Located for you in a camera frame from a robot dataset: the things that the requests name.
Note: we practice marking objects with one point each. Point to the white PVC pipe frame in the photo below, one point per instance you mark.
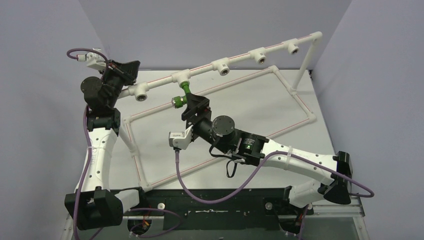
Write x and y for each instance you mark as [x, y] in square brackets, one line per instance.
[222, 66]

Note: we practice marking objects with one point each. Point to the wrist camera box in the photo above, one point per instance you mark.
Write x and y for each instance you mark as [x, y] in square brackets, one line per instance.
[180, 139]
[95, 60]

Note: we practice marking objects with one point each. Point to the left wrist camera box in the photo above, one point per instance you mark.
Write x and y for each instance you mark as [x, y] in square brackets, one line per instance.
[95, 60]

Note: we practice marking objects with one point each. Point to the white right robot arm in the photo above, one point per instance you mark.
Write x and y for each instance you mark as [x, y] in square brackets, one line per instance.
[329, 173]

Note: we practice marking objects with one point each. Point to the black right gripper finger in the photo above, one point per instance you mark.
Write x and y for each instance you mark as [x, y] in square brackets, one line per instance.
[196, 114]
[196, 103]

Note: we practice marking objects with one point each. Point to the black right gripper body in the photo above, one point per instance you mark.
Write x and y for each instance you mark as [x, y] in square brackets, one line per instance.
[195, 112]

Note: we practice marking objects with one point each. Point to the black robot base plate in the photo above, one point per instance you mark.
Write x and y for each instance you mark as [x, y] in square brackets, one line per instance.
[252, 208]

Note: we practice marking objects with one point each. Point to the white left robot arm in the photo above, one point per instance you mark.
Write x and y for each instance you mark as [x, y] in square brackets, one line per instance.
[94, 204]

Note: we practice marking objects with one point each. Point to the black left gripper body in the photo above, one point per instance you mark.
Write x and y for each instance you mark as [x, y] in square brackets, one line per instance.
[117, 79]

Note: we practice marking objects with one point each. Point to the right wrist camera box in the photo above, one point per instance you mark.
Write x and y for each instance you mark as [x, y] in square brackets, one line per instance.
[180, 139]

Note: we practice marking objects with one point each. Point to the green plastic water faucet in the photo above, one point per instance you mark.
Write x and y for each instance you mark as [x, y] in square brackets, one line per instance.
[179, 101]

